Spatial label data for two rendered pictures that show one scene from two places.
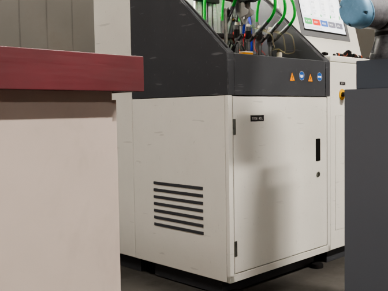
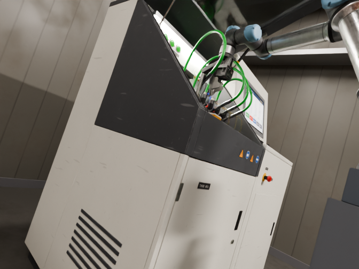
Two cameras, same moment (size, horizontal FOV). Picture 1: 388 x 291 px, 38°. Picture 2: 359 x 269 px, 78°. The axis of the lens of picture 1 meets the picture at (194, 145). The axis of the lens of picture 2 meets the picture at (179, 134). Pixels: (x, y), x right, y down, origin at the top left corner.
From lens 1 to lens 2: 146 cm
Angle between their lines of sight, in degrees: 9
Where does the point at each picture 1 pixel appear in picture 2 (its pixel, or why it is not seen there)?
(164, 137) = (106, 171)
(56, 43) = (80, 78)
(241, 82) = (201, 144)
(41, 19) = (76, 60)
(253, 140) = (193, 208)
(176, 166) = (105, 205)
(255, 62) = (220, 128)
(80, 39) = not seen: hidden behind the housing
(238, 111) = (189, 175)
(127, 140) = (77, 159)
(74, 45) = not seen: hidden behind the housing
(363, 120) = (350, 250)
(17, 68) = not seen: outside the picture
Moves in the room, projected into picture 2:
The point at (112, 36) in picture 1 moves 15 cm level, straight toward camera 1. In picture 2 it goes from (99, 68) to (95, 59)
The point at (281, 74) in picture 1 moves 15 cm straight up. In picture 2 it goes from (235, 149) to (245, 116)
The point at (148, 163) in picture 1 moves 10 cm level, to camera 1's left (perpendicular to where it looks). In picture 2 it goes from (84, 189) to (61, 182)
